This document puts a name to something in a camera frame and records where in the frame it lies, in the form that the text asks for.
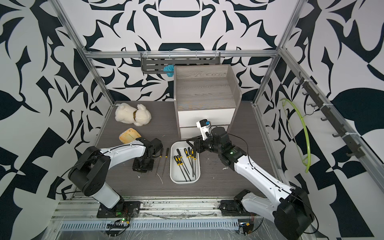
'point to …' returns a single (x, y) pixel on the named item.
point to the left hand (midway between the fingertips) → (144, 168)
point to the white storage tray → (184, 163)
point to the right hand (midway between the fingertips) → (189, 138)
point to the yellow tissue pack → (129, 135)
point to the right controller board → (247, 226)
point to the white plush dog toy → (125, 113)
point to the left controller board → (121, 223)
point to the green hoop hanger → (302, 161)
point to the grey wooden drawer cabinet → (202, 92)
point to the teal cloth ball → (169, 70)
